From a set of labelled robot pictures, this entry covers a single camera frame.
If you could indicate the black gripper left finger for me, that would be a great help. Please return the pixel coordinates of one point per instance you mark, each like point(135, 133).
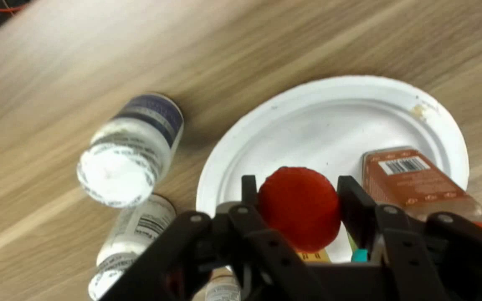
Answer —
point(249, 193)

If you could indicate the red tomato ball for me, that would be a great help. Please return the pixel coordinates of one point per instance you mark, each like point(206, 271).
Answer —
point(299, 206)

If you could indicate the blue sponge box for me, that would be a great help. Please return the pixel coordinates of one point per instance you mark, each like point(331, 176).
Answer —
point(360, 256)

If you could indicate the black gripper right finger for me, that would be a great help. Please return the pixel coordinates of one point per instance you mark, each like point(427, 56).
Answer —
point(360, 214)

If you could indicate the white pill bottle blue label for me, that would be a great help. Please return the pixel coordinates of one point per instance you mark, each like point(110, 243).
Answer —
point(132, 151)

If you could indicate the white pill bottle grey label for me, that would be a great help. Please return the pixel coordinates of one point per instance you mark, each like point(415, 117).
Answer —
point(140, 228)

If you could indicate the white paper plate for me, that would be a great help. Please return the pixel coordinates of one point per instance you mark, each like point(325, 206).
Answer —
point(318, 127)

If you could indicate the brown spice bottle red lid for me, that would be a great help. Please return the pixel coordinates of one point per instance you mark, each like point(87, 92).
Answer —
point(418, 184)

